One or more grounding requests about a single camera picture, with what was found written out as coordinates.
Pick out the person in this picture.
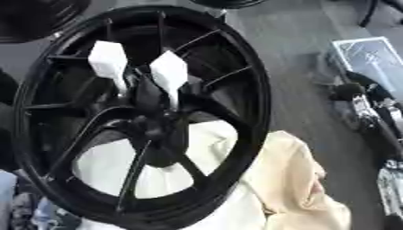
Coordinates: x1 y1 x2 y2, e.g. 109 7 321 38
70 119 354 230

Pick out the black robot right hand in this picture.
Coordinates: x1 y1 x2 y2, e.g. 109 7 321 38
327 71 403 160

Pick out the black round wheel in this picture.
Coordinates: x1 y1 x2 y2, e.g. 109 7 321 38
187 0 271 10

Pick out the black spoked wheel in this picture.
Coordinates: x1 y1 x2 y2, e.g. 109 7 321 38
11 4 274 230

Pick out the black round tire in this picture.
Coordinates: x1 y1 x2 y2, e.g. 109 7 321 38
0 0 94 45

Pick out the pale blue clear box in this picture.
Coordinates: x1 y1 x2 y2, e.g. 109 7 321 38
326 36 403 102

